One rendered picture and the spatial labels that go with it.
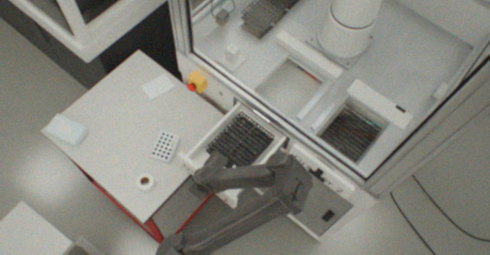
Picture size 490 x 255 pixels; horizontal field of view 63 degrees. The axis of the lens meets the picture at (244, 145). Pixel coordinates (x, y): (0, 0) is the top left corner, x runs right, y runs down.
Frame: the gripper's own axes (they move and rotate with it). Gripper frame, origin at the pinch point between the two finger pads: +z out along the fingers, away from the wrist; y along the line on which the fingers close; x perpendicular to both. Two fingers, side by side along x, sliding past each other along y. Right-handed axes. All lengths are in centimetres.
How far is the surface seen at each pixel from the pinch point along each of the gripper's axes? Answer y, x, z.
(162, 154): 1.1, 26.3, 10.9
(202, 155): 10.9, 12.4, 7.3
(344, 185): 36, -38, -1
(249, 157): 21.8, -3.1, 4.0
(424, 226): 84, -95, 93
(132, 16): 40, 83, 8
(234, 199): 3.9, -11.0, -3.0
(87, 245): -55, 47, 86
